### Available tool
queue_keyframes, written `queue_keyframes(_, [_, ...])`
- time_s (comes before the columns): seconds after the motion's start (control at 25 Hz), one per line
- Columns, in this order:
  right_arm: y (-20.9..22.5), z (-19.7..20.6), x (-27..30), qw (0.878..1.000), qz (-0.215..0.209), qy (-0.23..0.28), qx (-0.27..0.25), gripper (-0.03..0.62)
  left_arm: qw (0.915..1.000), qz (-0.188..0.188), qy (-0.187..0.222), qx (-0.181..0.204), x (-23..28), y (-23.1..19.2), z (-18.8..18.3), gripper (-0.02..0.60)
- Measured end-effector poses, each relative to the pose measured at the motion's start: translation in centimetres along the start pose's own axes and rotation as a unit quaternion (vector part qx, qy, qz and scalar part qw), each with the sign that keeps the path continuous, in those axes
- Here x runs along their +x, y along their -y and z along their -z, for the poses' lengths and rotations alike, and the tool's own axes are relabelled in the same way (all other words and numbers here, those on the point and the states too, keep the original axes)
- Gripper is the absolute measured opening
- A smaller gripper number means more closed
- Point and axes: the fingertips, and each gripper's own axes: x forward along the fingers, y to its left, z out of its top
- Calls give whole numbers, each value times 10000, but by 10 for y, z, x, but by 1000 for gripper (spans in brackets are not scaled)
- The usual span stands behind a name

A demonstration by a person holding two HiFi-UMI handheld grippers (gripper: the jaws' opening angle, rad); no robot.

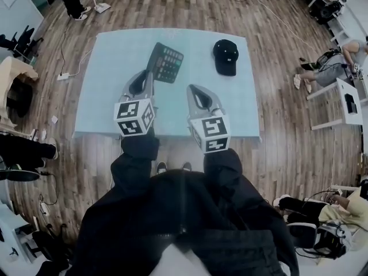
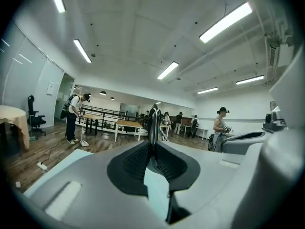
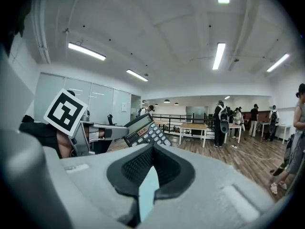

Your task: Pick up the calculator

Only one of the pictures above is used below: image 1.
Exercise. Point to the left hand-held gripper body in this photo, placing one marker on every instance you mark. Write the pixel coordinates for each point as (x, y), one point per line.
(129, 111)

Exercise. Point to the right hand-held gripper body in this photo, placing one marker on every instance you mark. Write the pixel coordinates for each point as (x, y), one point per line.
(212, 126)

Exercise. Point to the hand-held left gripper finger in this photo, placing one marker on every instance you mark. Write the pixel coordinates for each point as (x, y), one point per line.
(150, 89)
(127, 88)

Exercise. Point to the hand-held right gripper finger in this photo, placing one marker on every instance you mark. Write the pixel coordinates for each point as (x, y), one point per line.
(215, 102)
(192, 105)

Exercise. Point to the black calculator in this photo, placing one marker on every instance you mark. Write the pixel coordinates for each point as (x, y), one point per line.
(166, 62)

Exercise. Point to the person's right forearm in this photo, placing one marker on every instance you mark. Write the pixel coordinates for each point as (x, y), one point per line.
(221, 165)

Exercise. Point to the person's left forearm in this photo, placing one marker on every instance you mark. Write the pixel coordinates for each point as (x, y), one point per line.
(138, 154)

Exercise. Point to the light blue tablecloth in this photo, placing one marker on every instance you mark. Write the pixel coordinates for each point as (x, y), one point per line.
(109, 82)

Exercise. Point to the black cap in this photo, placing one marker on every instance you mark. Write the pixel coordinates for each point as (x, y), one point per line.
(225, 57)

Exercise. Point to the person's right shoe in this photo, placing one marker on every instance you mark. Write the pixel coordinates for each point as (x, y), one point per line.
(187, 167)

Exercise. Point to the person's shoe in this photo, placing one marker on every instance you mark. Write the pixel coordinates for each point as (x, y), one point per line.
(187, 167)
(161, 168)

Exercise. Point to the white power strip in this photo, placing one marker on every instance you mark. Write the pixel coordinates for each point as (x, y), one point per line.
(63, 76)

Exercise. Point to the person's left shoe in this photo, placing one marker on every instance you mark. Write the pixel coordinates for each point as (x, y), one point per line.
(161, 168)

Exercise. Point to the white paper scrap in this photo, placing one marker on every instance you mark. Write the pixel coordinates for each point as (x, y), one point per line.
(54, 119)
(43, 135)

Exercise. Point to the person's black jacket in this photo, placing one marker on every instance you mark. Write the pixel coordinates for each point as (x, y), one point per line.
(172, 211)

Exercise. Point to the light wooden arched cabinet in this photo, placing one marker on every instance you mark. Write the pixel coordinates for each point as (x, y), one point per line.
(14, 70)

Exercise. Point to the black office chair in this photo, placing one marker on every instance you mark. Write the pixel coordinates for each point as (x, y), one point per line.
(21, 43)
(49, 246)

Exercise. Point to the grey shell chair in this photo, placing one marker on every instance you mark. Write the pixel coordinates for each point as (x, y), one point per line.
(302, 234)
(20, 175)

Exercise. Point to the white side table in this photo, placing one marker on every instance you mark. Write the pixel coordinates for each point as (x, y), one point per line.
(342, 88)

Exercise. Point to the black box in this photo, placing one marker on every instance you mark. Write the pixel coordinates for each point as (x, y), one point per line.
(351, 103)

